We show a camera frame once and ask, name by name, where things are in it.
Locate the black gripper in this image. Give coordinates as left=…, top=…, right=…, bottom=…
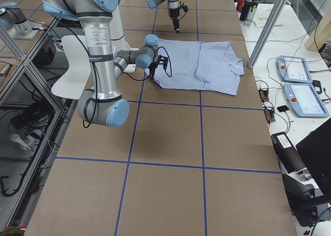
left=169, top=7, right=180, bottom=34
left=149, top=61, right=159, bottom=80

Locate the light blue striped shirt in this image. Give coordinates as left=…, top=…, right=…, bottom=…
left=154, top=39, right=244, bottom=96

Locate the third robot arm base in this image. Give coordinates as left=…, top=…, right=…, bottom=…
left=1, top=2, right=39, bottom=40

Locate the black water bottle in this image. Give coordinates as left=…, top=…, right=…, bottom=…
left=239, top=0, right=253, bottom=21

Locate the clear bottle black lid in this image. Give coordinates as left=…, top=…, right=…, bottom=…
left=244, top=2, right=258, bottom=26

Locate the white plastic chair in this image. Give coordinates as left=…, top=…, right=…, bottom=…
left=51, top=35, right=91, bottom=99

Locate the orange black circuit board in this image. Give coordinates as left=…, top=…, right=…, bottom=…
left=258, top=89, right=269, bottom=102

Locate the upper blue teach pendant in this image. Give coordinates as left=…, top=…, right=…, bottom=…
left=276, top=55, right=312, bottom=84

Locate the blue teach pendant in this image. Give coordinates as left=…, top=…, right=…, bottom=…
left=283, top=83, right=329, bottom=118
left=276, top=55, right=312, bottom=84

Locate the lower blue teach pendant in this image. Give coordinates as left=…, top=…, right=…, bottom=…
left=283, top=83, right=329, bottom=118

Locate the black computer monitor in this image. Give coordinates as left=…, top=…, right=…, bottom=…
left=296, top=120, right=331, bottom=194

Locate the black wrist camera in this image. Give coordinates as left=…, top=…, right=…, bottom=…
left=179, top=3, right=188, bottom=13
left=157, top=55, right=169, bottom=69

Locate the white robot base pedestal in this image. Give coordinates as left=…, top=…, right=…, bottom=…
left=109, top=7, right=137, bottom=61

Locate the aluminium frame post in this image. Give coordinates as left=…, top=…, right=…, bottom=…
left=248, top=0, right=287, bottom=69

